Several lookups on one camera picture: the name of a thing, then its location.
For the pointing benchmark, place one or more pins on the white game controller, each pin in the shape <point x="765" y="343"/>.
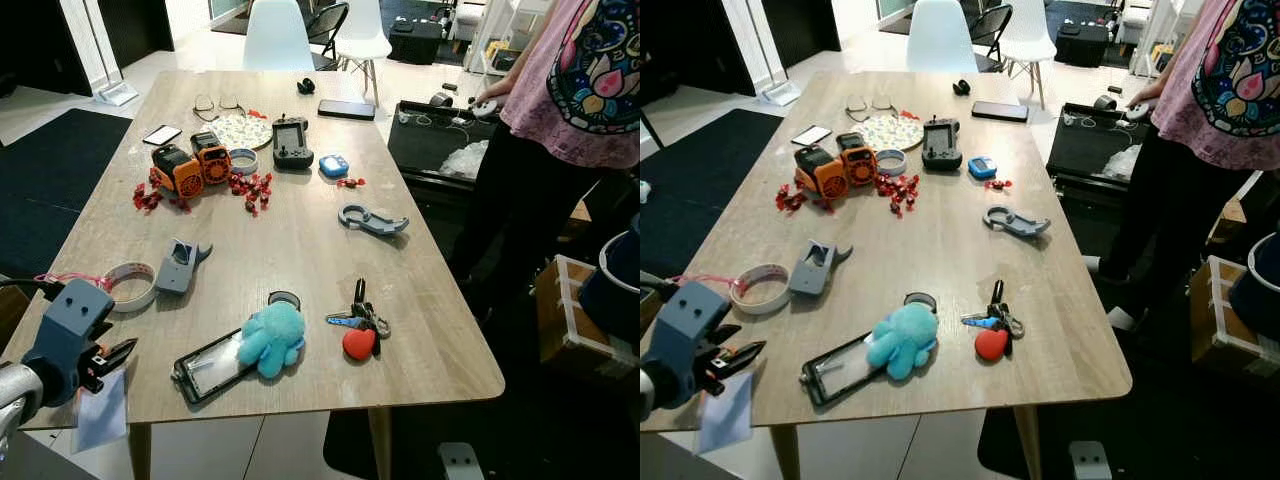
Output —
<point x="482" y="108"/>
<point x="1135" y="110"/>

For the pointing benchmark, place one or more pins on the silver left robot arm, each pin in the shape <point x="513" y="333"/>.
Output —
<point x="648" y="388"/>
<point x="14" y="388"/>

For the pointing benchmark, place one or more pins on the grey plastic hook part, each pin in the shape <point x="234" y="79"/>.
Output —
<point x="375" y="222"/>
<point x="1018" y="223"/>

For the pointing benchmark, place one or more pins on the white tape roll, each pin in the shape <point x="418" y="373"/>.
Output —
<point x="118" y="297"/>
<point x="745" y="300"/>

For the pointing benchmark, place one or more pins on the clear plastic tag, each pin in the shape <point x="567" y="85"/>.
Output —
<point x="726" y="415"/>
<point x="102" y="412"/>

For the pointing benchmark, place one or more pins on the black framed clear phone case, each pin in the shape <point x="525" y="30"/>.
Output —
<point x="835" y="375"/>
<point x="205" y="372"/>

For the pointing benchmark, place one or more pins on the grey plastic gripper shell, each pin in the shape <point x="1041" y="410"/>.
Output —
<point x="178" y="270"/>
<point x="812" y="272"/>

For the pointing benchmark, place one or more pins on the dark blue white-rimmed container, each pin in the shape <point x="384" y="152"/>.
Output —
<point x="612" y="290"/>
<point x="1258" y="290"/>

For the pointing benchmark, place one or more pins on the dark rug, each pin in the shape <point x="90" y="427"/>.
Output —
<point x="690" y="190"/>
<point x="50" y="180"/>

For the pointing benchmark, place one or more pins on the blue plush octopus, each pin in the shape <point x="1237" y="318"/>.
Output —
<point x="272" y="335"/>
<point x="903" y="338"/>

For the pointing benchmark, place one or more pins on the wooden crate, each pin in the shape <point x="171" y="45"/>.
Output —
<point x="560" y="320"/>
<point x="1215" y="320"/>

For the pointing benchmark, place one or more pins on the orange and black device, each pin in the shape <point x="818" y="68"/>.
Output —
<point x="182" y="168"/>
<point x="826" y="170"/>

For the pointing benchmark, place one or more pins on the light wooden table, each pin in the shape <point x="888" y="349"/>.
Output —
<point x="930" y="255"/>
<point x="300" y="260"/>

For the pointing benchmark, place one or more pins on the red wrapped candies pile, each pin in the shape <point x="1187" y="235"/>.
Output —
<point x="898" y="190"/>
<point x="250" y="188"/>

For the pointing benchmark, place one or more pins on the white smartphone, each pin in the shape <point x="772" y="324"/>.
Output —
<point x="162" y="135"/>
<point x="811" y="136"/>

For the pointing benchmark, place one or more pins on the key bunch with red ball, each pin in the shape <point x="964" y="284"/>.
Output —
<point x="359" y="343"/>
<point x="992" y="344"/>

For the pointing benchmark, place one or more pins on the white stand base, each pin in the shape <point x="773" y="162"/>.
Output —
<point x="782" y="94"/>
<point x="118" y="95"/>

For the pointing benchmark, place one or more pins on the round patterned plate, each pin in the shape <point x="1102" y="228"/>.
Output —
<point x="888" y="132"/>
<point x="240" y="130"/>

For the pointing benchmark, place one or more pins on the black handheld controller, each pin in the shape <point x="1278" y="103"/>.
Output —
<point x="941" y="145"/>
<point x="292" y="143"/>

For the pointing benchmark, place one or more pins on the grey robot foot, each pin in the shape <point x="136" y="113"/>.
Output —
<point x="460" y="462"/>
<point x="1090" y="462"/>

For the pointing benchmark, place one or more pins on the small blue device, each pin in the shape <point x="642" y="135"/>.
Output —
<point x="982" y="168"/>
<point x="334" y="167"/>

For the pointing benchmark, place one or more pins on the person in pink shirt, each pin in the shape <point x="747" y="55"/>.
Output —
<point x="560" y="110"/>
<point x="1210" y="110"/>

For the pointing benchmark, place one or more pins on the single red wrapped candy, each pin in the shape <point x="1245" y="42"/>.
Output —
<point x="998" y="184"/>
<point x="352" y="182"/>

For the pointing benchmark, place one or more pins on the crumpled clear plastic bag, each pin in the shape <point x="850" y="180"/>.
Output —
<point x="465" y="160"/>
<point x="1122" y="163"/>

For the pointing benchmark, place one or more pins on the small black round object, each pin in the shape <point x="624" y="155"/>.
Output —
<point x="961" y="88"/>
<point x="306" y="87"/>

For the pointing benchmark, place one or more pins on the black smartphone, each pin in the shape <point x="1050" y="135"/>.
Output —
<point x="999" y="112"/>
<point x="346" y="110"/>

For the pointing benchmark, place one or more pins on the light blue shell chair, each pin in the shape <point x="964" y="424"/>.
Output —
<point x="941" y="38"/>
<point x="278" y="35"/>

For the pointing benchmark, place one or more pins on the black open case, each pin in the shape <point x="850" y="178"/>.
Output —
<point x="425" y="135"/>
<point x="1080" y="140"/>

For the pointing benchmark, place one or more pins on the white shell chair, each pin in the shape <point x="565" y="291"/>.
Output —
<point x="362" y="30"/>
<point x="1028" y="32"/>

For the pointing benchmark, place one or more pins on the black storage box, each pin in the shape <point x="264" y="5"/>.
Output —
<point x="1082" y="45"/>
<point x="415" y="42"/>

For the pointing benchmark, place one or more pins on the thin frame eyeglasses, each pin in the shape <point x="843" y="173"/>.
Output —
<point x="204" y="97"/>
<point x="857" y="99"/>

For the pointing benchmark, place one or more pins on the black frame chair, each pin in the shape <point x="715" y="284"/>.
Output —
<point x="990" y="25"/>
<point x="328" y="25"/>

